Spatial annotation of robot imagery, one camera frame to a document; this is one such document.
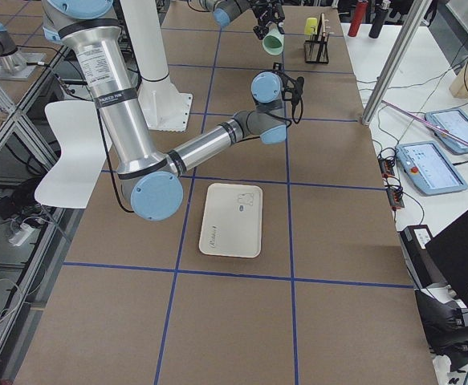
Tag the black wire cup rack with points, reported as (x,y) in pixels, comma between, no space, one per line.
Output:
(316,46)

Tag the white plastic chair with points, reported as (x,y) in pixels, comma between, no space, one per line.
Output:
(70,182)

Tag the black box on table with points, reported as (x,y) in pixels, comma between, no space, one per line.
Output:
(422,268)

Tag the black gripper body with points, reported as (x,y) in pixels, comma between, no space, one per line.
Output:
(268,18)

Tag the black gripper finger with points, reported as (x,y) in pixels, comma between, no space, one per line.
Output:
(261,31)
(279,26)

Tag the aluminium frame post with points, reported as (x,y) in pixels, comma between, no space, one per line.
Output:
(401,45)

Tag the pink metal rod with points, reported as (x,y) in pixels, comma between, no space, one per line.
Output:
(437,129)

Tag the black usb hub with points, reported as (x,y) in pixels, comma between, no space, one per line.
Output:
(386,166)

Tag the blue teach pendant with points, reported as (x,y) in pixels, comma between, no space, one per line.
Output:
(429,168)
(455,121)

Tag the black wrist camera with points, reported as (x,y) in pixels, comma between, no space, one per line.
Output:
(292,90)

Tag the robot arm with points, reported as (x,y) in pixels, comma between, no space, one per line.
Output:
(120,50)
(225,12)

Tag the green plastic cup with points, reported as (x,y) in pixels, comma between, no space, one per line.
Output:
(273,42)

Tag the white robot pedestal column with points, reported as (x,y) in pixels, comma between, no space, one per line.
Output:
(164,107)

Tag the yellow plastic cup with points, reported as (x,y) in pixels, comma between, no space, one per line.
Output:
(311,26)

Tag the far blue teach pendant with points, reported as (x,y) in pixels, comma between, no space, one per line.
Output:
(455,121)

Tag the black bottle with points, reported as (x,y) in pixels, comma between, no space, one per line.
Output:
(381,12)

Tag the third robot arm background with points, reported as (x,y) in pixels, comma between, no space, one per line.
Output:
(13,62)

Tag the near blue teach pendant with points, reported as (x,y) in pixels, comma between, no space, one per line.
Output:
(429,168)

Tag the cream plastic tray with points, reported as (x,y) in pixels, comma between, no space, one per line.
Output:
(232,221)

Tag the red bottle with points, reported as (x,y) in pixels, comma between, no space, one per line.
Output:
(357,18)

